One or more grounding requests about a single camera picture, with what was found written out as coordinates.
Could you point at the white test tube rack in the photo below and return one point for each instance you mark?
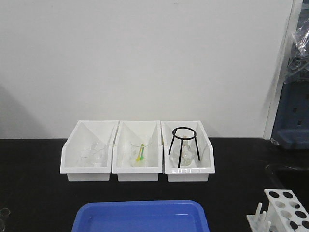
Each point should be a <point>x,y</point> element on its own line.
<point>285,213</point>

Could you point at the middle white storage bin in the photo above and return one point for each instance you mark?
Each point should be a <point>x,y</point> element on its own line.
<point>121,152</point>

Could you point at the white storage bin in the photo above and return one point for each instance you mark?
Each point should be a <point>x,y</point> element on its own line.
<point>121,152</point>
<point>83,135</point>
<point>198,171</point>

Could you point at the glass beaker in middle bin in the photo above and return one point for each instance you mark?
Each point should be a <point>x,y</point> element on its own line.
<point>135,144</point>

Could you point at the green plastic spoon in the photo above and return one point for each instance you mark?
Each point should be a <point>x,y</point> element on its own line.
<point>142,151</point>

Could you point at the yellow plastic spoon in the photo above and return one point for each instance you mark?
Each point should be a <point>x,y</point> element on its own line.
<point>138,157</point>

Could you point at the glass flask under tripod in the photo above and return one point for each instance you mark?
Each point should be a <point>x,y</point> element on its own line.
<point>187,154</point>

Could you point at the right white storage bin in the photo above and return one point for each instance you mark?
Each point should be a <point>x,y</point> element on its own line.
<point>198,171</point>

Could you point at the glassware in left bin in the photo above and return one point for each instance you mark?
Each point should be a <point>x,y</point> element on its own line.
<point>93,156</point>

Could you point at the left white storage bin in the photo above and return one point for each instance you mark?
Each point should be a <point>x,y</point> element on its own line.
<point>83,135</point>

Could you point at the blue plastic tray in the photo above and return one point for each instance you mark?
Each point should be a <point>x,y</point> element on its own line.
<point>141,216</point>

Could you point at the grey drying pegboard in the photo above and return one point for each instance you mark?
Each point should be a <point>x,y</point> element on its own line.
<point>291,127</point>

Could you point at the black lab sink basin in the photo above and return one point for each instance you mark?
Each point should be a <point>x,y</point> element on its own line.
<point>291,177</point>

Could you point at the plastic bag of pegs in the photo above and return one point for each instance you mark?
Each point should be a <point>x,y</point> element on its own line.
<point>298,67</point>

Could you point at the clear glass beaker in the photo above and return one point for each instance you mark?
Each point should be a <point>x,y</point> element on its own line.
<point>4,214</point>

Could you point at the black wire tripod stand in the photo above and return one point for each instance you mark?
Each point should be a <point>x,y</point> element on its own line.
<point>179,134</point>

